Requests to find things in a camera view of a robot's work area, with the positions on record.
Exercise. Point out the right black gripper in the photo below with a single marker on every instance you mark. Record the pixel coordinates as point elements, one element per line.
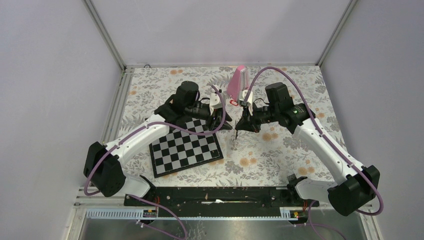
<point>244,124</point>

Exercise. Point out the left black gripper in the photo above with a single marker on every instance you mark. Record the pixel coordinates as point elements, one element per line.
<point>213,124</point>

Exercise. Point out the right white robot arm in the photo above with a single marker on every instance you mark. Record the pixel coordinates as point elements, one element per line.
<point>353,185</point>

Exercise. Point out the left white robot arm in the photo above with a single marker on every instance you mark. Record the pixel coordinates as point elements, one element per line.
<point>104,162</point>

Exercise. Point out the red key tag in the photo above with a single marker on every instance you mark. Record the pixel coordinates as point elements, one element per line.
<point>234,103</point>

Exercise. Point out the pink metronome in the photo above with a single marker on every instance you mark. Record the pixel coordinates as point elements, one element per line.
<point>238,83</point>

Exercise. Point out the floral table mat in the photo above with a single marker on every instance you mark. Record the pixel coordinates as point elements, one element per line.
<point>266,158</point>

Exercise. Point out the black white chessboard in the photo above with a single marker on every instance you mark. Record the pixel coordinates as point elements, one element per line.
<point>179,151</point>

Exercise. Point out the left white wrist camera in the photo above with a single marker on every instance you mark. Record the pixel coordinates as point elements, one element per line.
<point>216,99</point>

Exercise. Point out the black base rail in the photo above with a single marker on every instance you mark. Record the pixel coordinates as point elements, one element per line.
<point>228,201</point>

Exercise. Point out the white slotted cable duct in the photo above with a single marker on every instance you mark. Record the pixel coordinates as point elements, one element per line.
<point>152,214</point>

